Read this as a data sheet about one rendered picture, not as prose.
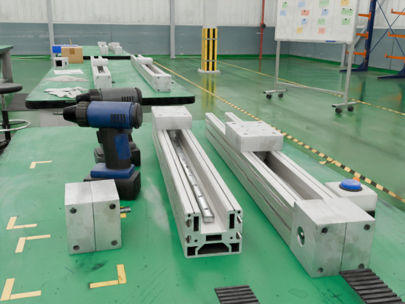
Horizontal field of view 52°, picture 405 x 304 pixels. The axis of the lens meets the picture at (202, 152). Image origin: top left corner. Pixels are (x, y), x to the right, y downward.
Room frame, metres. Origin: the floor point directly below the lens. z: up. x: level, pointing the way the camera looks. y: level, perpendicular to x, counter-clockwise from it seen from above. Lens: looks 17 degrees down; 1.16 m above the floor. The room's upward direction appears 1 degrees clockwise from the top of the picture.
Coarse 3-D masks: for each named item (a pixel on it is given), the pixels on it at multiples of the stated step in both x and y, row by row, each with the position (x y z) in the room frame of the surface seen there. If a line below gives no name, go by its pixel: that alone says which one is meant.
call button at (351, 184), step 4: (344, 180) 0.82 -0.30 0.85; (348, 180) 0.82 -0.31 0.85; (352, 180) 0.82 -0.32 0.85; (356, 180) 0.82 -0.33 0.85; (344, 184) 0.80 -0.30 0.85; (348, 184) 0.80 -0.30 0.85; (352, 184) 0.80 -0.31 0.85; (356, 184) 0.80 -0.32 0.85; (360, 184) 0.80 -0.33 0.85; (348, 188) 0.79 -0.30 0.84; (352, 188) 0.79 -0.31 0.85; (356, 188) 0.79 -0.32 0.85
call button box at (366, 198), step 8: (328, 184) 0.83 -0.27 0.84; (336, 184) 0.83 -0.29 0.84; (336, 192) 0.79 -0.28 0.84; (344, 192) 0.78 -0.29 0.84; (352, 192) 0.78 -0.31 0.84; (360, 192) 0.78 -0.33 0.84; (368, 192) 0.78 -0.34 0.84; (352, 200) 0.77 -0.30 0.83; (360, 200) 0.77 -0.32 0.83; (368, 200) 0.77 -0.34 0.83; (376, 200) 0.78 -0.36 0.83; (368, 208) 0.77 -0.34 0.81
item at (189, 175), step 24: (168, 144) 1.03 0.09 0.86; (192, 144) 1.03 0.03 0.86; (168, 168) 0.87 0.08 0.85; (192, 168) 0.96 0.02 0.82; (168, 192) 0.88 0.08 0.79; (192, 192) 0.79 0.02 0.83; (216, 192) 0.72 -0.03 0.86; (192, 216) 0.62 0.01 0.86; (216, 216) 0.69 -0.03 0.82; (240, 216) 0.64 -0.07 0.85; (192, 240) 0.62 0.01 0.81; (216, 240) 0.63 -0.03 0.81; (240, 240) 0.64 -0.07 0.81
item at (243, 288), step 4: (216, 288) 0.50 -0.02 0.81; (220, 288) 0.50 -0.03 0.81; (224, 288) 0.50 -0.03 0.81; (228, 288) 0.50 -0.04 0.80; (232, 288) 0.50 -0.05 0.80; (236, 288) 0.51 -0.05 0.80; (240, 288) 0.50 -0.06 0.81; (244, 288) 0.50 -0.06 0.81; (248, 288) 0.50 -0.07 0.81; (216, 292) 0.49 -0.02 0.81; (220, 292) 0.49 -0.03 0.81; (224, 292) 0.49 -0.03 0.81; (228, 292) 0.49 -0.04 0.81; (232, 292) 0.49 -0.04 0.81; (236, 292) 0.50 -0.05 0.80
